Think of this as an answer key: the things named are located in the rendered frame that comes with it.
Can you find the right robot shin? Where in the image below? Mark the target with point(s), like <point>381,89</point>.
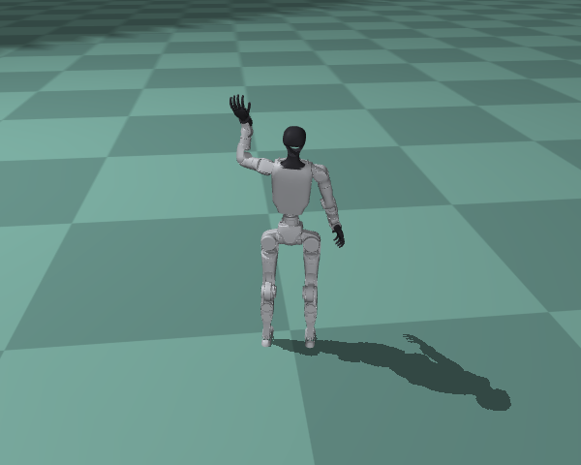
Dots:
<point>310,313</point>

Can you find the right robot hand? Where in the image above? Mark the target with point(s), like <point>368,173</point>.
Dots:
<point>339,232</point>

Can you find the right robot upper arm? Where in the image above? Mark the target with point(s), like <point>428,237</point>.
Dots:
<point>321,175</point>

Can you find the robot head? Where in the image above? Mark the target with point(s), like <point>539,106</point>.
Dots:
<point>293,137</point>

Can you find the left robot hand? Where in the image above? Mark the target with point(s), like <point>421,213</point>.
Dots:
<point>240,111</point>

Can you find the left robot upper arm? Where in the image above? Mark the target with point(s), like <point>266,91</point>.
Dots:
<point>261,165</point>

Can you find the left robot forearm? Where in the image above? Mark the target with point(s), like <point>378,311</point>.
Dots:
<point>245,141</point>

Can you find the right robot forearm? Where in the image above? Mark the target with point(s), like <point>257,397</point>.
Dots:
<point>332,216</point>

